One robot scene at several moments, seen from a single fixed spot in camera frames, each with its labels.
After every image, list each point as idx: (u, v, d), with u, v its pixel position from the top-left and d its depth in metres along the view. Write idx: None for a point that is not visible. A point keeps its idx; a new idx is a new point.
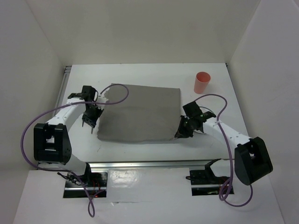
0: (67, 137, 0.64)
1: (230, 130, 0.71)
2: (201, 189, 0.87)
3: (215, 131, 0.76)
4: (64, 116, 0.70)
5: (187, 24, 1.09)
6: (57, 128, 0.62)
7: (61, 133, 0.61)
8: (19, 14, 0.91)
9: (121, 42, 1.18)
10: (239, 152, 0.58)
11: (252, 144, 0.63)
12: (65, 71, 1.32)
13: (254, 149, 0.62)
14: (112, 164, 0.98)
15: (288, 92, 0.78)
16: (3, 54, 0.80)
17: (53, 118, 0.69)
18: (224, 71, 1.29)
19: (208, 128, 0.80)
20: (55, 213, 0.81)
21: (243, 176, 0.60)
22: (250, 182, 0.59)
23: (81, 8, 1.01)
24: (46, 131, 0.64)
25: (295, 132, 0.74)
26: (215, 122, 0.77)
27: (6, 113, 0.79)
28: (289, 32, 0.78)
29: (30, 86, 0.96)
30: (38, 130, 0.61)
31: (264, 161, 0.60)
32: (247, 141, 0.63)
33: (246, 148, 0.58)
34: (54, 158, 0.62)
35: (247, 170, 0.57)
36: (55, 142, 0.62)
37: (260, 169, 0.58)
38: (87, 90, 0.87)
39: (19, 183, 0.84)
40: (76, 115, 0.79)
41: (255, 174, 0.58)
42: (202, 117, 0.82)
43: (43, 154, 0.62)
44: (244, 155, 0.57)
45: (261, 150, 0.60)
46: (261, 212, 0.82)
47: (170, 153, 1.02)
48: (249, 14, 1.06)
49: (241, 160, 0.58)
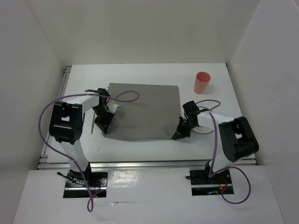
0: (80, 118, 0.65)
1: (218, 115, 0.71)
2: (201, 189, 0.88)
3: (206, 119, 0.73)
4: (80, 100, 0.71)
5: (187, 24, 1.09)
6: (74, 105, 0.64)
7: (78, 110, 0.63)
8: (19, 15, 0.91)
9: (121, 42, 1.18)
10: (223, 128, 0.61)
11: (237, 125, 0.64)
12: (65, 71, 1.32)
13: (240, 129, 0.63)
14: (117, 164, 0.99)
15: (288, 92, 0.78)
16: (3, 54, 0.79)
17: (71, 100, 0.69)
18: (224, 71, 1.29)
19: (201, 120, 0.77)
20: (54, 213, 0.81)
21: (229, 153, 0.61)
22: (234, 159, 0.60)
23: (82, 9, 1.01)
24: (63, 110, 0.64)
25: (295, 132, 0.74)
26: (206, 112, 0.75)
27: (6, 113, 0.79)
28: (289, 33, 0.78)
29: (30, 86, 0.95)
30: (57, 106, 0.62)
31: (248, 137, 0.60)
32: (232, 121, 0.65)
33: (229, 125, 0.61)
34: (66, 134, 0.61)
35: (231, 145, 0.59)
36: (71, 118, 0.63)
37: (245, 146, 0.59)
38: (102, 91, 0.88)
39: (19, 183, 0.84)
40: (90, 104, 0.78)
41: (239, 150, 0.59)
42: (197, 112, 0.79)
43: (57, 129, 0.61)
44: (227, 130, 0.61)
45: (245, 129, 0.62)
46: (261, 212, 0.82)
47: (170, 153, 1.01)
48: (249, 15, 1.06)
49: (225, 136, 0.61)
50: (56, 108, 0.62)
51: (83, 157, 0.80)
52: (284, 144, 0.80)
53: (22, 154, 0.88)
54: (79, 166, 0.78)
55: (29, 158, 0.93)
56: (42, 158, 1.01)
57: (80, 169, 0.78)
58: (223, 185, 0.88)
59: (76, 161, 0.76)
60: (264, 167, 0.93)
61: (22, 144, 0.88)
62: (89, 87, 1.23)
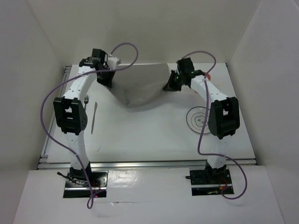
0: (82, 108, 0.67)
1: (213, 88, 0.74)
2: (201, 189, 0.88)
3: (201, 87, 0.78)
4: (78, 89, 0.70)
5: (187, 24, 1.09)
6: (73, 101, 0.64)
7: (78, 106, 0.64)
8: (19, 14, 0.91)
9: (121, 42, 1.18)
10: (214, 106, 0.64)
11: (227, 103, 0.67)
12: (65, 71, 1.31)
13: (229, 108, 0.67)
14: (117, 164, 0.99)
15: (288, 92, 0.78)
16: (3, 54, 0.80)
17: (68, 90, 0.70)
18: (224, 72, 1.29)
19: (195, 85, 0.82)
20: (54, 213, 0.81)
21: (213, 127, 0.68)
22: (218, 134, 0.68)
23: (82, 8, 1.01)
24: (64, 105, 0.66)
25: (295, 132, 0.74)
26: (202, 80, 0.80)
27: (6, 113, 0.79)
28: (288, 33, 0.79)
29: (30, 86, 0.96)
30: (56, 104, 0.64)
31: (233, 117, 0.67)
32: (224, 99, 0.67)
33: (220, 105, 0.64)
34: (73, 126, 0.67)
35: (217, 122, 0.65)
36: (74, 113, 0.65)
37: (228, 123, 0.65)
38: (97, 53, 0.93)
39: (19, 182, 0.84)
40: (88, 85, 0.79)
41: (223, 127, 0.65)
42: (192, 74, 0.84)
43: (64, 123, 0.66)
44: (217, 108, 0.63)
45: (233, 109, 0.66)
46: (261, 212, 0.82)
47: (170, 153, 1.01)
48: (249, 15, 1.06)
49: (214, 113, 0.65)
50: (56, 106, 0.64)
51: (85, 155, 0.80)
52: (283, 143, 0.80)
53: (22, 153, 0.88)
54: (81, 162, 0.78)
55: (29, 158, 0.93)
56: (42, 158, 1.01)
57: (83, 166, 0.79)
58: (223, 185, 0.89)
59: (79, 156, 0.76)
60: (264, 167, 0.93)
61: (22, 144, 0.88)
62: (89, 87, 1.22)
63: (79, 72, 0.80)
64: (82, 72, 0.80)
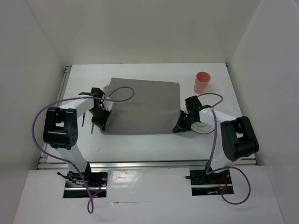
0: (75, 122, 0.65)
1: (221, 112, 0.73)
2: (201, 189, 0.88)
3: (209, 116, 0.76)
4: (75, 104, 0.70)
5: (187, 24, 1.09)
6: (67, 110, 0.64)
7: (72, 115, 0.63)
8: (19, 14, 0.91)
9: (121, 42, 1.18)
10: (224, 127, 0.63)
11: (239, 124, 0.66)
12: (65, 71, 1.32)
13: (242, 129, 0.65)
14: (116, 164, 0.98)
15: (288, 92, 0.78)
16: (3, 54, 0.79)
17: (65, 104, 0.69)
18: (224, 71, 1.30)
19: (203, 116, 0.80)
20: (54, 213, 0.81)
21: (229, 152, 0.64)
22: (233, 157, 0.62)
23: (81, 8, 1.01)
24: (57, 116, 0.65)
25: (295, 132, 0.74)
26: (209, 109, 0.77)
27: (6, 113, 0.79)
28: (289, 33, 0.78)
29: (30, 86, 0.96)
30: (50, 112, 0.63)
31: (249, 137, 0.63)
32: (234, 120, 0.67)
33: (231, 123, 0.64)
34: (62, 140, 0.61)
35: (232, 144, 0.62)
36: (66, 123, 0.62)
37: (245, 145, 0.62)
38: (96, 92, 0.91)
39: (19, 182, 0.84)
40: (85, 107, 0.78)
41: (239, 149, 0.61)
42: (199, 108, 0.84)
43: (52, 136, 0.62)
44: (228, 129, 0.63)
45: (247, 129, 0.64)
46: (261, 212, 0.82)
47: (170, 153, 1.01)
48: (249, 15, 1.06)
49: (225, 134, 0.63)
50: (49, 115, 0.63)
51: (82, 160, 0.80)
52: (283, 144, 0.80)
53: (22, 153, 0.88)
54: (78, 169, 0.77)
55: (29, 158, 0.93)
56: (42, 158, 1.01)
57: (79, 171, 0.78)
58: (223, 185, 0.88)
59: (75, 164, 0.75)
60: (264, 167, 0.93)
61: (22, 144, 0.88)
62: (89, 87, 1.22)
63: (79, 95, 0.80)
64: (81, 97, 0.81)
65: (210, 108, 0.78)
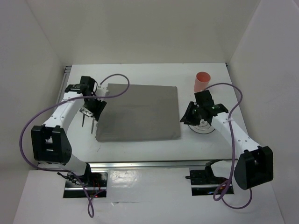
0: (64, 137, 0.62)
1: (239, 129, 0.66)
2: (201, 189, 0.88)
3: (224, 129, 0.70)
4: (61, 115, 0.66)
5: (187, 24, 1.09)
6: (54, 130, 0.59)
7: (60, 136, 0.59)
8: (19, 14, 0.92)
9: (121, 42, 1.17)
10: (244, 159, 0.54)
11: (258, 152, 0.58)
12: (65, 71, 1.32)
13: (260, 157, 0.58)
14: (113, 164, 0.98)
15: (288, 92, 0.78)
16: (3, 54, 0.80)
17: (51, 118, 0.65)
18: (224, 71, 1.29)
19: (217, 125, 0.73)
20: (54, 213, 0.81)
21: (241, 180, 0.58)
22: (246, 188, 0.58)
23: (81, 8, 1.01)
24: (44, 133, 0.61)
25: (295, 132, 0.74)
26: (226, 119, 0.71)
27: (6, 113, 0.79)
28: (289, 32, 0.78)
29: (30, 86, 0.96)
30: (35, 133, 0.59)
31: (267, 171, 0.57)
32: (255, 149, 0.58)
33: (252, 157, 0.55)
34: (55, 159, 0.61)
35: (247, 178, 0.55)
36: (54, 143, 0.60)
37: (259, 178, 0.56)
38: (86, 81, 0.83)
39: (19, 182, 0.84)
40: (74, 111, 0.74)
41: (252, 182, 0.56)
42: (213, 109, 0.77)
43: (43, 155, 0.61)
44: (249, 164, 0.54)
45: (267, 160, 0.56)
46: (261, 212, 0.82)
47: (170, 153, 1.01)
48: (249, 15, 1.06)
49: (245, 169, 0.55)
50: (35, 135, 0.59)
51: (82, 165, 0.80)
52: (283, 144, 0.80)
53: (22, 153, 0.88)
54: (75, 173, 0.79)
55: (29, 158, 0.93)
56: None
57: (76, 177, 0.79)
58: None
59: (73, 171, 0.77)
60: None
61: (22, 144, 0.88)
62: None
63: (64, 97, 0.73)
64: (67, 97, 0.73)
65: (228, 116, 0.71)
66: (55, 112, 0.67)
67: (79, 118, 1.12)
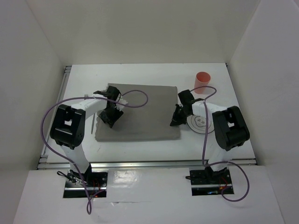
0: (82, 124, 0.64)
1: (212, 104, 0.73)
2: (201, 189, 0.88)
3: (201, 109, 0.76)
4: (86, 104, 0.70)
5: (187, 24, 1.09)
6: (77, 111, 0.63)
7: (80, 117, 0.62)
8: (19, 14, 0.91)
9: (121, 42, 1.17)
10: (216, 117, 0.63)
11: (230, 115, 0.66)
12: (65, 71, 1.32)
13: (233, 119, 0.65)
14: (120, 164, 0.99)
15: (288, 92, 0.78)
16: (3, 54, 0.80)
17: (76, 103, 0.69)
18: (224, 71, 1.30)
19: (195, 109, 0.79)
20: (55, 213, 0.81)
21: (222, 141, 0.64)
22: (227, 146, 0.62)
23: (82, 8, 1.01)
24: (67, 114, 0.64)
25: (295, 132, 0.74)
26: (201, 102, 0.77)
27: (6, 113, 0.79)
28: (289, 32, 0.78)
29: (30, 86, 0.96)
30: (60, 110, 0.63)
31: (240, 126, 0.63)
32: (225, 110, 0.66)
33: (223, 114, 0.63)
34: (67, 139, 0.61)
35: (224, 133, 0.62)
36: (73, 123, 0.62)
37: (238, 134, 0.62)
38: (111, 91, 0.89)
39: (19, 182, 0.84)
40: (96, 109, 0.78)
41: (231, 137, 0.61)
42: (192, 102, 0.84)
43: (58, 132, 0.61)
44: (220, 119, 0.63)
45: (238, 117, 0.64)
46: (261, 212, 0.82)
47: (170, 153, 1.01)
48: (249, 15, 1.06)
49: (218, 125, 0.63)
50: (59, 112, 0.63)
51: (85, 160, 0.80)
52: (283, 144, 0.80)
53: (22, 153, 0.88)
54: (79, 171, 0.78)
55: (29, 158, 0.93)
56: (42, 158, 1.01)
57: (79, 171, 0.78)
58: (223, 185, 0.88)
59: (77, 164, 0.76)
60: (264, 167, 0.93)
61: (22, 143, 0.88)
62: (90, 86, 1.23)
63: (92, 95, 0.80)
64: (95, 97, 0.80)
65: (202, 100, 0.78)
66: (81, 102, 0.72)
67: None
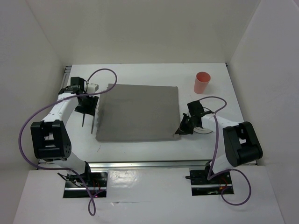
0: (65, 132, 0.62)
1: (223, 119, 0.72)
2: (201, 189, 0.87)
3: (211, 122, 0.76)
4: (59, 112, 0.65)
5: (187, 24, 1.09)
6: (54, 124, 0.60)
7: (60, 129, 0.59)
8: (19, 15, 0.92)
9: (121, 43, 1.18)
10: (226, 132, 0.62)
11: (242, 129, 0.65)
12: (65, 71, 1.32)
13: (245, 134, 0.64)
14: (111, 164, 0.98)
15: (288, 92, 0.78)
16: (3, 55, 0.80)
17: (48, 115, 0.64)
18: (224, 71, 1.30)
19: (205, 122, 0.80)
20: (55, 213, 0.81)
21: (232, 158, 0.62)
22: (237, 164, 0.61)
23: (82, 9, 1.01)
24: (43, 129, 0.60)
25: (295, 132, 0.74)
26: (211, 115, 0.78)
27: (6, 114, 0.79)
28: (289, 33, 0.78)
29: (30, 87, 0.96)
30: (34, 129, 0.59)
31: (252, 143, 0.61)
32: (237, 125, 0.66)
33: (233, 129, 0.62)
34: (56, 155, 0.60)
35: (235, 150, 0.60)
36: (54, 137, 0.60)
37: (249, 152, 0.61)
38: (76, 82, 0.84)
39: (19, 182, 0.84)
40: (70, 109, 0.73)
41: (242, 155, 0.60)
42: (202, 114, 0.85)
43: (43, 151, 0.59)
44: (231, 135, 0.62)
45: (250, 134, 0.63)
46: (261, 212, 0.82)
47: (169, 153, 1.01)
48: (249, 15, 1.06)
49: (229, 140, 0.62)
50: (35, 131, 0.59)
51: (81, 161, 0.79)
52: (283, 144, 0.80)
53: None
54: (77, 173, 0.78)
55: None
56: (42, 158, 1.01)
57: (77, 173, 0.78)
58: (223, 185, 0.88)
59: (74, 169, 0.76)
60: (264, 167, 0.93)
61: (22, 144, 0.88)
62: None
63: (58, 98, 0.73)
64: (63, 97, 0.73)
65: (213, 113, 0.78)
66: (53, 110, 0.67)
67: (79, 120, 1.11)
